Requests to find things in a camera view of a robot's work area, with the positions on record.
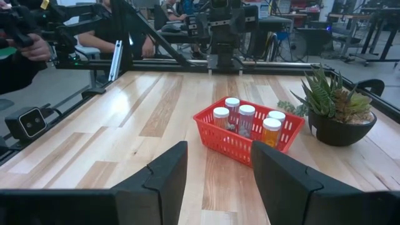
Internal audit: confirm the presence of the person's hand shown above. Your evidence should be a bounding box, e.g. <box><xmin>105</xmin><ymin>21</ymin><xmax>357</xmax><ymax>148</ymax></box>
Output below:
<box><xmin>18</xmin><ymin>32</ymin><xmax>52</xmax><ymax>63</ymax></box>

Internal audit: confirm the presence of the black floor fan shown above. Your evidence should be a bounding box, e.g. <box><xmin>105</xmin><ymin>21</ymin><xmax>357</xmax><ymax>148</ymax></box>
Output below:
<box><xmin>276</xmin><ymin>31</ymin><xmax>309</xmax><ymax>63</ymax></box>

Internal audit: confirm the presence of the black aluminium table frame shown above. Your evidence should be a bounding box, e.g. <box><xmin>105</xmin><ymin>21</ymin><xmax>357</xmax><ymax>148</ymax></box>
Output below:
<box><xmin>0</xmin><ymin>0</ymin><xmax>400</xmax><ymax>166</ymax></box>

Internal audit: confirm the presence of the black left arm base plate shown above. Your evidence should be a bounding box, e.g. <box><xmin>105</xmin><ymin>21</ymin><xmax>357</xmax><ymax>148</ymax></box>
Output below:
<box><xmin>206</xmin><ymin>53</ymin><xmax>245</xmax><ymax>71</ymax></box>

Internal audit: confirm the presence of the grey table-level camera box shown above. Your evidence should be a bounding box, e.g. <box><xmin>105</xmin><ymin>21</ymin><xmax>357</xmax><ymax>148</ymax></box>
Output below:
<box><xmin>4</xmin><ymin>106</ymin><xmax>48</xmax><ymax>141</ymax></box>

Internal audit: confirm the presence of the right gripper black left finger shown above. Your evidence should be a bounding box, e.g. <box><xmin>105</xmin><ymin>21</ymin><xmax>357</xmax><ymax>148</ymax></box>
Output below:
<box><xmin>111</xmin><ymin>140</ymin><xmax>189</xmax><ymax>225</ymax></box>

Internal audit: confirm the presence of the person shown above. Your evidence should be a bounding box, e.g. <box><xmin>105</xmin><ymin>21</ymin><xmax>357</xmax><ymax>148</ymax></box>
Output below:
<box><xmin>77</xmin><ymin>0</ymin><xmax>156</xmax><ymax>60</ymax></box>
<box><xmin>0</xmin><ymin>0</ymin><xmax>51</xmax><ymax>95</ymax></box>
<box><xmin>161</xmin><ymin>0</ymin><xmax>188</xmax><ymax>22</ymax></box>

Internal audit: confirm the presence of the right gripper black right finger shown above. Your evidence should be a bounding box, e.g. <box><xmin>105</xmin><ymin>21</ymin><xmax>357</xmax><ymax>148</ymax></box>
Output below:
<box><xmin>251</xmin><ymin>140</ymin><xmax>373</xmax><ymax>225</ymax></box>

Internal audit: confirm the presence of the red plastic mesh basket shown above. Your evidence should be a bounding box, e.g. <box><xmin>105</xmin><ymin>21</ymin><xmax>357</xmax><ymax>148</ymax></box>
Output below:
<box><xmin>192</xmin><ymin>96</ymin><xmax>306</xmax><ymax>168</ymax></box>

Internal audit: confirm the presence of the orange pill bottle white cap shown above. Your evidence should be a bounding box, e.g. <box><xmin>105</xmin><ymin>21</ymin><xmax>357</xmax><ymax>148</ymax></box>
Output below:
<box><xmin>261</xmin><ymin>117</ymin><xmax>283</xmax><ymax>148</ymax></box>

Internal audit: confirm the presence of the silver aluminium strip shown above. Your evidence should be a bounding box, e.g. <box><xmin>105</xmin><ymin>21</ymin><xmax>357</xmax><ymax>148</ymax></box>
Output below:
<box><xmin>107</xmin><ymin>39</ymin><xmax>123</xmax><ymax>83</ymax></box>

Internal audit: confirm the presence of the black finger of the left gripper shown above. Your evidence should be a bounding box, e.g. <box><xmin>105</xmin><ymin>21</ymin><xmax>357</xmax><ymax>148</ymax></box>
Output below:
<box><xmin>239</xmin><ymin>5</ymin><xmax>261</xmax><ymax>34</ymax></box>
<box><xmin>186</xmin><ymin>12</ymin><xmax>210</xmax><ymax>39</ymax></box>

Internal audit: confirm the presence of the black standing desk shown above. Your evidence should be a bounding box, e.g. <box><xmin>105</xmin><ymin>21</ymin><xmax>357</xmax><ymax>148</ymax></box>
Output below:
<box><xmin>327</xmin><ymin>6</ymin><xmax>400</xmax><ymax>68</ymax></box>

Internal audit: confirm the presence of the black background table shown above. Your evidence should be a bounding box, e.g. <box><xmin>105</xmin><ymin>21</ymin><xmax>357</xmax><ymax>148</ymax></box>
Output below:
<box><xmin>249</xmin><ymin>14</ymin><xmax>294</xmax><ymax>60</ymax></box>

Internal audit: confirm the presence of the succulent plant in black bowl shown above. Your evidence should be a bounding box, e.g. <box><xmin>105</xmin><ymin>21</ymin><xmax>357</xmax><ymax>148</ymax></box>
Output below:
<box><xmin>277</xmin><ymin>64</ymin><xmax>378</xmax><ymax>148</ymax></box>

